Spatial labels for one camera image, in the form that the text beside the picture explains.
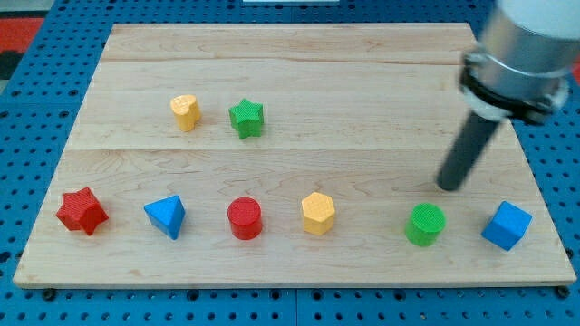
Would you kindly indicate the green star block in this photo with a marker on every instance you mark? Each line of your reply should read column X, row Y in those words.
column 247, row 118

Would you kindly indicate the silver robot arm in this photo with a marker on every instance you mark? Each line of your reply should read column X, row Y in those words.
column 519, row 65

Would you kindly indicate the red star block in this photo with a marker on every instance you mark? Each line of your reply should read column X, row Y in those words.
column 81, row 211

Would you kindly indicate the yellow hexagon block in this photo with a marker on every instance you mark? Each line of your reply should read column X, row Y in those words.
column 318, row 213

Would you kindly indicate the red cylinder block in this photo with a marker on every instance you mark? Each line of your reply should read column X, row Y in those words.
column 245, row 218

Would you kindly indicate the wooden board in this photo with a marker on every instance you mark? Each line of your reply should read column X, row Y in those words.
column 363, row 113

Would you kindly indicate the yellow heart block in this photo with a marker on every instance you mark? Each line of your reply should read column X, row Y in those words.
column 186, row 111

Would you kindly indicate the blue triangle block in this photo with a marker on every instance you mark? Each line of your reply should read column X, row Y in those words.
column 167, row 215

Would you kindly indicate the green cylinder block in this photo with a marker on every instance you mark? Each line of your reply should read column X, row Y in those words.
column 425, row 224

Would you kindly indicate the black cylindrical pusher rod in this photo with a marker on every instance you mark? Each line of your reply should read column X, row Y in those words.
column 473, row 137

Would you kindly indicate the blue cube block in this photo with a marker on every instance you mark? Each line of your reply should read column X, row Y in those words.
column 507, row 226

